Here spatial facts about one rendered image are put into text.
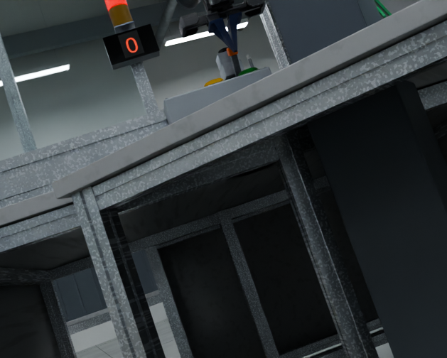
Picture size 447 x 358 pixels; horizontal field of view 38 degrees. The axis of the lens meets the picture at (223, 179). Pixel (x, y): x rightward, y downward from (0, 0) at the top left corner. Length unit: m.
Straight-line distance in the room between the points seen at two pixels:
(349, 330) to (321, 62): 0.54
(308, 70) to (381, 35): 0.10
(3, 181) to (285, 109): 0.60
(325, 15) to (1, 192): 0.67
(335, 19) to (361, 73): 0.26
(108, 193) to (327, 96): 0.40
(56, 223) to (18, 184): 0.13
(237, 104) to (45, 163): 0.49
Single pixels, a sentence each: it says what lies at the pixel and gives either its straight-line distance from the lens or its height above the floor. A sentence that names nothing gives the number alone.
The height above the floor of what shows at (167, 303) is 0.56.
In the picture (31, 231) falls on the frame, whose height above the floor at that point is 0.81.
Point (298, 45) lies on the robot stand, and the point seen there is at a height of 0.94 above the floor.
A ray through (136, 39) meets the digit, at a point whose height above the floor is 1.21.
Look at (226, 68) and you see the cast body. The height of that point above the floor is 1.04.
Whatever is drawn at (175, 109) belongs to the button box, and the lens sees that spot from 1.21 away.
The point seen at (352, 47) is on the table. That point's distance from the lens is 0.85.
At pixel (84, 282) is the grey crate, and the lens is 3.29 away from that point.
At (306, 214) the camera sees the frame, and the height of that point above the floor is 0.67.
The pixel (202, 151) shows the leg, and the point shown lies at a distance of 0.96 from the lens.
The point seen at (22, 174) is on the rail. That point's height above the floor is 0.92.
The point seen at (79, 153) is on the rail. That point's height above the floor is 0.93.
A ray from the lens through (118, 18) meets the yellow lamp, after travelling 1.64.
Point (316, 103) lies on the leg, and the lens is 0.88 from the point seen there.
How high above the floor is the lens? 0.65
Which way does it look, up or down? 7 degrees up
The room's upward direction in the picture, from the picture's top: 19 degrees counter-clockwise
